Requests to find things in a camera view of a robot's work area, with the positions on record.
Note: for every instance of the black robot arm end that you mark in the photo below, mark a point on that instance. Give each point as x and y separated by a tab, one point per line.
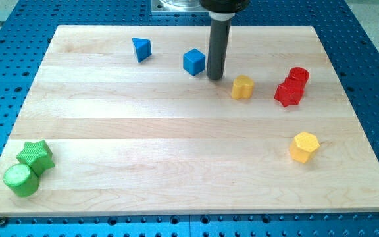
224	6

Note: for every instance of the red star block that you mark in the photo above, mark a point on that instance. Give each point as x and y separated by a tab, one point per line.
290	92

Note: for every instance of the left board clamp screw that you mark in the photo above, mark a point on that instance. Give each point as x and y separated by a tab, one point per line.
3	221

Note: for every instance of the red cylinder block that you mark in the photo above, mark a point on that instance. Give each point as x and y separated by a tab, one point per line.
298	77

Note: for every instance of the wooden board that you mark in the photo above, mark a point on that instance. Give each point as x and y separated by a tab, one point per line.
148	138

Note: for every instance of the blue cube block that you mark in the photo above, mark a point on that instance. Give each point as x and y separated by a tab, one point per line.
194	62

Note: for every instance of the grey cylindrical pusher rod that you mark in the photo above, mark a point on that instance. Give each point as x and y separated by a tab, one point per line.
218	42

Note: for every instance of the green cylinder block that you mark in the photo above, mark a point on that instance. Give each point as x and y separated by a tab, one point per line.
21	179

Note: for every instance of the yellow heart block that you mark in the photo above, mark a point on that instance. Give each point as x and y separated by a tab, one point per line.
242	87

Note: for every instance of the green star block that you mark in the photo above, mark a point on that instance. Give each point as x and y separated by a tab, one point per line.
37	155

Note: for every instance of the metal robot mount plate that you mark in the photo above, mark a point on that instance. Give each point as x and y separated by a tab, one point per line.
176	6

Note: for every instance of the blue triangle block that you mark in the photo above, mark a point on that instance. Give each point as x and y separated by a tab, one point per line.
142	48

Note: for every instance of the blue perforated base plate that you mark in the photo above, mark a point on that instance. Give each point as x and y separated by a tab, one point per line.
26	31

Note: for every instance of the yellow hexagon block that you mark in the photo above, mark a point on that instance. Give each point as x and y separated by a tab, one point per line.
303	147

